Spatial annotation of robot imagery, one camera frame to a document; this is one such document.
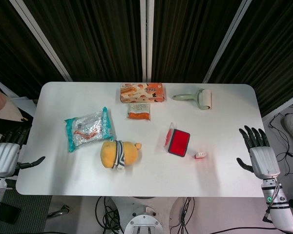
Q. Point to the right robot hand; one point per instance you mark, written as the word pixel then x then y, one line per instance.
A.
pixel 265 162

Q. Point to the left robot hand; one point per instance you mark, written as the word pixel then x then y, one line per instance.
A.
pixel 3 158

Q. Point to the silver white robot base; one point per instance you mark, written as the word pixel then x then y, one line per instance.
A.
pixel 146 219

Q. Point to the red packaged box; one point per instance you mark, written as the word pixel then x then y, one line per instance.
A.
pixel 178 142

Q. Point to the black flat device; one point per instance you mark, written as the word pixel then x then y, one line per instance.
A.
pixel 7 213

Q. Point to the chrome metal leg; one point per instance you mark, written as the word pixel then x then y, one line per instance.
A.
pixel 59 210

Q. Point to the green lint roller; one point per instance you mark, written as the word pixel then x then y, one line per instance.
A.
pixel 205 98

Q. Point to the teal silver snack bag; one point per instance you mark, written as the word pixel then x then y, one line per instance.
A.
pixel 89 129

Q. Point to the yellow plush toy striped scarf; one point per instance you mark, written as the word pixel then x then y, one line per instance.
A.
pixel 112 153

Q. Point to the black curtain panel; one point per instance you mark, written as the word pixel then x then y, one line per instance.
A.
pixel 92 39
pixel 271 48
pixel 12 48
pixel 188 39

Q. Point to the small orange snack packet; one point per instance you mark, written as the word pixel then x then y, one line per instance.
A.
pixel 138 111

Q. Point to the orange snack box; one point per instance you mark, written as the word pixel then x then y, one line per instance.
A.
pixel 142 93

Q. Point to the white partition post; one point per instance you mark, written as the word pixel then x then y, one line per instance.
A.
pixel 42 41
pixel 147 41
pixel 225 41

